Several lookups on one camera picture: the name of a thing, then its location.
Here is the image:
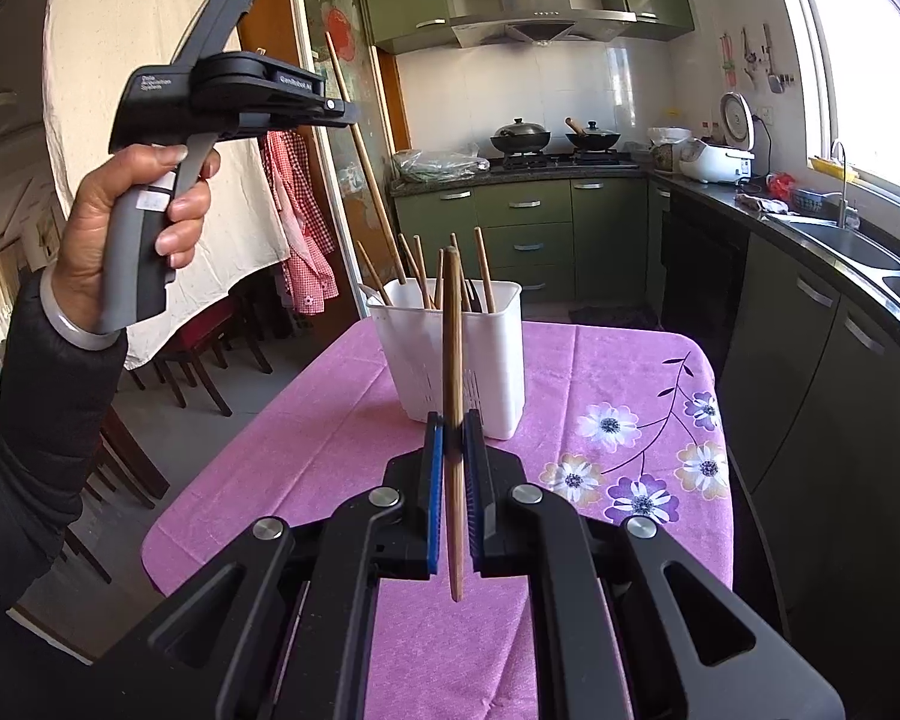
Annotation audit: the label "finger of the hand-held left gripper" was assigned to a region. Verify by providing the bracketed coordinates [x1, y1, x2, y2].
[251, 94, 359, 137]

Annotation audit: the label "clear plastic container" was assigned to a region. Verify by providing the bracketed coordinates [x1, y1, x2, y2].
[647, 126, 695, 172]

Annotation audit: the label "person's left forearm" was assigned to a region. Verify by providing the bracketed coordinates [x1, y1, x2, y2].
[0, 292, 130, 661]

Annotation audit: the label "white rice cooker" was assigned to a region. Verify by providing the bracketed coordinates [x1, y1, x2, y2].
[679, 92, 757, 185]

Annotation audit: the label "cream hanging cloth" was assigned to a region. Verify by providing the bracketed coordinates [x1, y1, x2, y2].
[41, 0, 295, 370]

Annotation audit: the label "hanging kitchen tool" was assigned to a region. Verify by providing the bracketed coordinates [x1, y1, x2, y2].
[741, 25, 763, 85]

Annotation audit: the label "glass sliding door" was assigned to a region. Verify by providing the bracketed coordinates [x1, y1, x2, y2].
[283, 0, 392, 316]

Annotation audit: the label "plastic bag of greens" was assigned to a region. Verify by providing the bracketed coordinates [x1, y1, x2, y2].
[391, 142, 490, 182]

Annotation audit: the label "gas stove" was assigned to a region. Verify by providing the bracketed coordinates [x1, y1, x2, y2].
[491, 150, 642, 170]

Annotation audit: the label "dark kitchen countertop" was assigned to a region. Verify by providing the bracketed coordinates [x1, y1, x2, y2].
[388, 161, 900, 350]

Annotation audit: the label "silver bangle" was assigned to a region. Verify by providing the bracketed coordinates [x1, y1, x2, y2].
[39, 268, 121, 352]

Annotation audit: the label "long wooden chopstick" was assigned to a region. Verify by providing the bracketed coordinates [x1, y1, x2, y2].
[441, 246, 467, 602]
[322, 31, 407, 286]

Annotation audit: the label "green lower kitchen cabinets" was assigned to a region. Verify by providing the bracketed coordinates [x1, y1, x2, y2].
[390, 169, 900, 691]

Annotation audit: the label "dark red chair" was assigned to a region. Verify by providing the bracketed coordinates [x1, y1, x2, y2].
[154, 292, 272, 418]

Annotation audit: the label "steel sink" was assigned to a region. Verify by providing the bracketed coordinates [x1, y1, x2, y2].
[784, 214, 900, 316]

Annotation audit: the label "pink floral tablecloth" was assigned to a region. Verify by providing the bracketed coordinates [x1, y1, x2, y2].
[141, 319, 736, 720]

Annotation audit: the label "bunch of wooden chopsticks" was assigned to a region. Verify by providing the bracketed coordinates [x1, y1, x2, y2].
[355, 226, 496, 314]

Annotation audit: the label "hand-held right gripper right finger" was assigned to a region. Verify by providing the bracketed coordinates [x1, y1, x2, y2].
[461, 409, 845, 720]

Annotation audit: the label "white plastic utensil holder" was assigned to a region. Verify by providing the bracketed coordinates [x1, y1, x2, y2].
[365, 279, 526, 441]

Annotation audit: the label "window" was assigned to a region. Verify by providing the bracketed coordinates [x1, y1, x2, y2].
[776, 0, 900, 203]

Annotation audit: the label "black wok with wooden handle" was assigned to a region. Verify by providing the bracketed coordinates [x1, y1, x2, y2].
[565, 117, 622, 152]

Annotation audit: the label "hanging steel ladle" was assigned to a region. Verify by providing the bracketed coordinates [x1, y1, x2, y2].
[761, 24, 788, 94]

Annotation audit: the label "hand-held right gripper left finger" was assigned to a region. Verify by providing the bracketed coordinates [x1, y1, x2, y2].
[109, 411, 447, 720]

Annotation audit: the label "red checked apron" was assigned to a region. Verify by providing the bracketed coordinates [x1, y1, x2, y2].
[261, 129, 340, 316]

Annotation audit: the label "person's left hand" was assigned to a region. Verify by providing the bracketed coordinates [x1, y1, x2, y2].
[49, 142, 223, 335]

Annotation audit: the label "black wok with lid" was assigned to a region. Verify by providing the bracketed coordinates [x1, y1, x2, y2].
[490, 118, 552, 155]

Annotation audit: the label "steel faucet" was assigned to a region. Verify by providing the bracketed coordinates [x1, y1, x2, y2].
[829, 139, 863, 230]

